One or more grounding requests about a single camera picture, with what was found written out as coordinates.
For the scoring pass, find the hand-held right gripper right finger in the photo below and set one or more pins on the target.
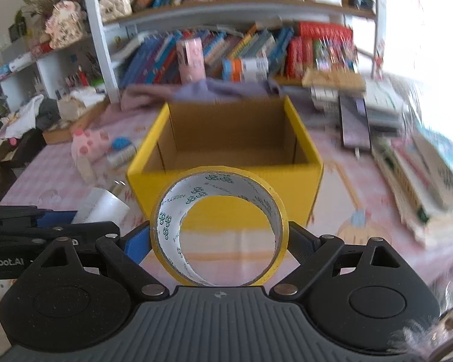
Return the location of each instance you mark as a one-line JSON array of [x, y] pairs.
[[296, 245]]

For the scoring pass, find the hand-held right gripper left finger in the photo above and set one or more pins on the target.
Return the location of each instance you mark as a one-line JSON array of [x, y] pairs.
[[137, 245]]

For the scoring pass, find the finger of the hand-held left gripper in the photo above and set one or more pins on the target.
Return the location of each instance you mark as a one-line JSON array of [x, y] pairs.
[[56, 220], [90, 232]]

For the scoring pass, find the yellow-edged packing tape roll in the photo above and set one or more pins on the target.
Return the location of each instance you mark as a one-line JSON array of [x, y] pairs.
[[166, 230]]

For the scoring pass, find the white spray bottle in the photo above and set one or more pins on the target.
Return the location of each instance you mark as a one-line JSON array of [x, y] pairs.
[[87, 169]]

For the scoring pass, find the yellow cardboard box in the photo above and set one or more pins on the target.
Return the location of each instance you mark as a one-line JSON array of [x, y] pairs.
[[305, 184]]

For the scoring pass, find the pink plush toy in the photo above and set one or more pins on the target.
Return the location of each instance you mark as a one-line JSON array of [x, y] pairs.
[[88, 143]]

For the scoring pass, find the white striped roll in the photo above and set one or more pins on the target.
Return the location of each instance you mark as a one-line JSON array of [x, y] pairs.
[[120, 158]]

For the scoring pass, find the small blue plastic block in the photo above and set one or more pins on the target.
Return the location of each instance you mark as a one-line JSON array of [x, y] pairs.
[[121, 144]]

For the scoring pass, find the wooden tray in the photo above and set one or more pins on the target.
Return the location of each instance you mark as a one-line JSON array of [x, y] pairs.
[[81, 122]]

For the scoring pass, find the black garment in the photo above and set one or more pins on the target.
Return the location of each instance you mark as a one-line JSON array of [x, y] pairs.
[[47, 115]]

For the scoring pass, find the white garment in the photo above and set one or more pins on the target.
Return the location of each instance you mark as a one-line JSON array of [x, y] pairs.
[[22, 117]]

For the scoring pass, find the black smartphone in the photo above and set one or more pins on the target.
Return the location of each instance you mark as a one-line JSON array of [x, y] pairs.
[[354, 124]]

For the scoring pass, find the stack of workbooks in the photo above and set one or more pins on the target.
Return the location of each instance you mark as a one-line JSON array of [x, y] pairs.
[[419, 181]]

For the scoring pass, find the fuzzy lilac sleeve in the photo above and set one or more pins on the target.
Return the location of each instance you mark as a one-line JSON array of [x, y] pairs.
[[419, 335]]

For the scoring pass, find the white side shelf unit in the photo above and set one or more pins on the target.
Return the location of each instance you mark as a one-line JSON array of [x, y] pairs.
[[41, 68]]

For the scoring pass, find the pile of papers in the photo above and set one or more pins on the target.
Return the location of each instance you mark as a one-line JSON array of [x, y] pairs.
[[385, 101]]

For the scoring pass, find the brown paper envelope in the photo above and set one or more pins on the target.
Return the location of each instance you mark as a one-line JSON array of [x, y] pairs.
[[332, 80]]

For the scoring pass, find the lilac cloth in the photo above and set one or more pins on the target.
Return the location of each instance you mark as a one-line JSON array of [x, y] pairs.
[[211, 90]]

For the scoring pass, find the orange and white box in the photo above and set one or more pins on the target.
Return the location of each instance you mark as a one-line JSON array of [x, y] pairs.
[[245, 64], [245, 76]]

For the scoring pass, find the row of blue books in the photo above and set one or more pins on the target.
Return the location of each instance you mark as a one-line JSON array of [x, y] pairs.
[[154, 60]]

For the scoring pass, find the pink thermos bottle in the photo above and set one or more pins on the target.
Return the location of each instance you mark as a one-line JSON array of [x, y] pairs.
[[190, 62]]

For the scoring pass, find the floral fabric doll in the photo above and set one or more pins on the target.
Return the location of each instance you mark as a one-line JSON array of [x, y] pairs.
[[64, 26]]

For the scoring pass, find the red book set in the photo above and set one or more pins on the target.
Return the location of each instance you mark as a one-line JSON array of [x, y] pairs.
[[321, 49]]

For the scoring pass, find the dried flower bunch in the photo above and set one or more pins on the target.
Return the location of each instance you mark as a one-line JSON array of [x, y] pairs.
[[39, 2]]

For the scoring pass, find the white quilted pearl handbag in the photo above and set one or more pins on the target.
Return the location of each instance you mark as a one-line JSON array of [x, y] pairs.
[[115, 5]]

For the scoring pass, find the white bookshelf frame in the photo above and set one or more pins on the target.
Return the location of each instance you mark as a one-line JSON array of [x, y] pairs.
[[102, 56]]

